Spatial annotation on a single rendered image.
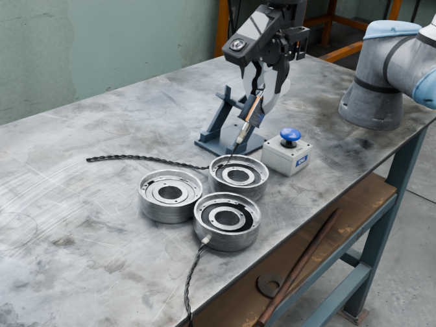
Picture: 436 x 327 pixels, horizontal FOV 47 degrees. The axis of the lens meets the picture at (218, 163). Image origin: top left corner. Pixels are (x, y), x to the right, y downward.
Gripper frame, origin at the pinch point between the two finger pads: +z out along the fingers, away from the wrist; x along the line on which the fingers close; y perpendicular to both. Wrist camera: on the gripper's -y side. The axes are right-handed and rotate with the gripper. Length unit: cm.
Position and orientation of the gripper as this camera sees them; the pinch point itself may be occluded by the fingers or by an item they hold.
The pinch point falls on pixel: (257, 105)
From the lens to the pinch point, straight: 90.5
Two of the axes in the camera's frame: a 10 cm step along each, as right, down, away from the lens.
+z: -0.9, 8.4, 5.3
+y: 6.8, -3.3, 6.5
